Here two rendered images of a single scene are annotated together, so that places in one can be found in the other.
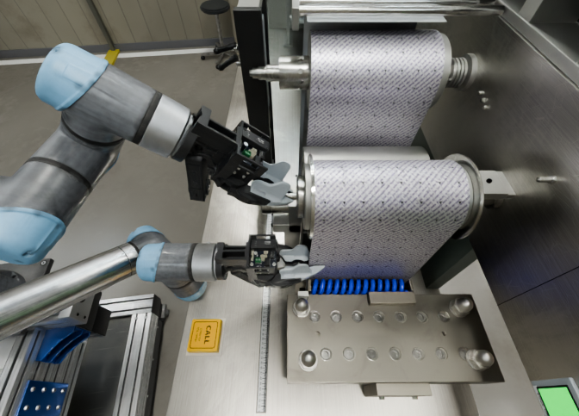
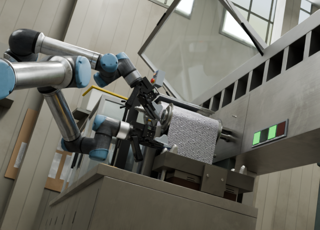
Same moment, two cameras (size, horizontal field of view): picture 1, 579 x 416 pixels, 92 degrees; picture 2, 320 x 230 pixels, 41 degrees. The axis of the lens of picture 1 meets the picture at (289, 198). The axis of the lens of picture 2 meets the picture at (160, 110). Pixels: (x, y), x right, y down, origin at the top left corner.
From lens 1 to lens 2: 1.94 m
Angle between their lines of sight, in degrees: 74
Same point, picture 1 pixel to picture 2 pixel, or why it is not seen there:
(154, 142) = (135, 74)
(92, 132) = (121, 66)
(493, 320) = not seen: outside the picture
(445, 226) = (213, 127)
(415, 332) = not seen: hidden behind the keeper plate
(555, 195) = (237, 117)
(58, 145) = not seen: hidden behind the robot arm
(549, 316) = (247, 133)
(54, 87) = (123, 55)
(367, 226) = (189, 119)
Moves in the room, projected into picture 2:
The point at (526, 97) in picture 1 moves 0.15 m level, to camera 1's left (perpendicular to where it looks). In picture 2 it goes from (225, 115) to (199, 106)
